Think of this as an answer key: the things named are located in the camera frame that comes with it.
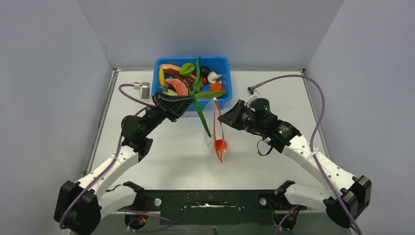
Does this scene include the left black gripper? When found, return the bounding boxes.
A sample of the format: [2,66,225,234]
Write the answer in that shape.
[141,91,195,137]

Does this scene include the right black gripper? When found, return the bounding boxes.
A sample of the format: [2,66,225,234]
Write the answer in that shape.
[218,100,265,134]

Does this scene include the pink watermelon slice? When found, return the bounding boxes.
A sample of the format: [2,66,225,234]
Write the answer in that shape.
[165,78,189,96]

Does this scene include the long green bean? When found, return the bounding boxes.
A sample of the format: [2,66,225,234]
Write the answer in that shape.
[187,87,211,138]

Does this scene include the clear zip top bag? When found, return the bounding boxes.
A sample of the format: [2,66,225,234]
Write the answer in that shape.
[203,98,227,163]

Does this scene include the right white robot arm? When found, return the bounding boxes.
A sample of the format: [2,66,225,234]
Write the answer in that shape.
[218,98,372,228]

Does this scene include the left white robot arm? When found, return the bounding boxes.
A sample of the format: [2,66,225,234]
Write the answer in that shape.
[54,92,195,235]

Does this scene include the pale green cabbage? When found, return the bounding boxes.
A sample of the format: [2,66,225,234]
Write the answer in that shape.
[163,89,178,96]

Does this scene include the yellow banana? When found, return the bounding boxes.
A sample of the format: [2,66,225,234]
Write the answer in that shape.
[158,66,166,86]

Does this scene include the flat green leaf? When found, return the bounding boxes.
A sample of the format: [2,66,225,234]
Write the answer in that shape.
[194,90,227,99]

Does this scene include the orange carrot piece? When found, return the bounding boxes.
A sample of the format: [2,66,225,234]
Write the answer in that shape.
[209,83,224,92]

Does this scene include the blue plastic bin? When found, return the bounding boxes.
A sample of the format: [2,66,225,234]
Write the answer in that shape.
[151,56,233,110]

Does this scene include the upright green bean pod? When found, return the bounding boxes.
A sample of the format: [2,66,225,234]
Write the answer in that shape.
[192,55,202,94]

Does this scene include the black plum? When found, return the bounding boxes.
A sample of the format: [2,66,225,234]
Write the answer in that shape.
[200,66,211,78]

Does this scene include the white mushroom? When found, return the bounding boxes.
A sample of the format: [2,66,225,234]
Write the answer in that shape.
[207,71,222,84]

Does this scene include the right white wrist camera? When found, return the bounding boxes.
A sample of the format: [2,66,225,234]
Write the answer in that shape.
[245,87,261,107]

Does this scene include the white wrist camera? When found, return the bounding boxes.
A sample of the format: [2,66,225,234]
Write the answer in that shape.
[245,87,261,107]
[133,82,151,100]

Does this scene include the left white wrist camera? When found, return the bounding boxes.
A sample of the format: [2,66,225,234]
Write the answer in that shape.
[133,82,151,100]

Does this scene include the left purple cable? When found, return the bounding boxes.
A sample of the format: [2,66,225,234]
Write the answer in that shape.
[59,83,176,234]

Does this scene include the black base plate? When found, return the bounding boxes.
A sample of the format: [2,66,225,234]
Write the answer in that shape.
[127,189,293,226]

